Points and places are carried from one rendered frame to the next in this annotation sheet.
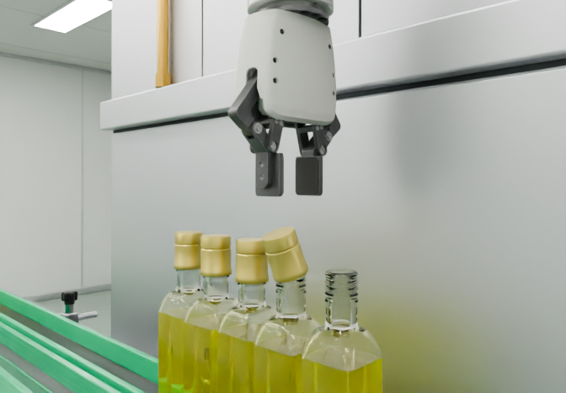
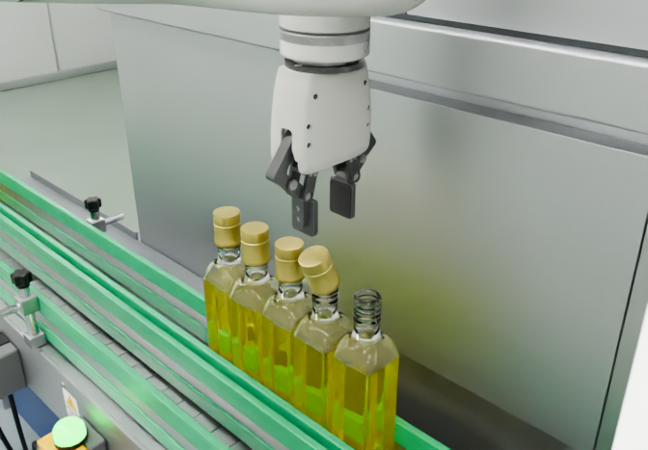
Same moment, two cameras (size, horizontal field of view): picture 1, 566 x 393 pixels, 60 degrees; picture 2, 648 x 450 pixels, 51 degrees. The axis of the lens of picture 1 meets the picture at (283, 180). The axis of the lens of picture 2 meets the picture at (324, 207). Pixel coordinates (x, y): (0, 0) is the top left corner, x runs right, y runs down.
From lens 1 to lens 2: 0.35 m
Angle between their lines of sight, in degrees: 26
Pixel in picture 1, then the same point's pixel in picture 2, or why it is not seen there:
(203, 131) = (228, 52)
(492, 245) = (503, 267)
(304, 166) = (337, 190)
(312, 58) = (345, 107)
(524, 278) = (525, 299)
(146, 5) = not seen: outside the picture
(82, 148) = not seen: outside the picture
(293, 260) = (327, 280)
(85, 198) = not seen: outside the picture
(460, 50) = (499, 82)
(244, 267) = (283, 270)
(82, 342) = (118, 257)
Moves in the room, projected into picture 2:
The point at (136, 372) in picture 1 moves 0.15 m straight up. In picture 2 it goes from (180, 300) to (171, 215)
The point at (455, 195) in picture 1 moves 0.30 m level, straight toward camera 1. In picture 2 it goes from (478, 218) to (418, 401)
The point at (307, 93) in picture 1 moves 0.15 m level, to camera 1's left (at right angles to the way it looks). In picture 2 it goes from (340, 142) to (184, 142)
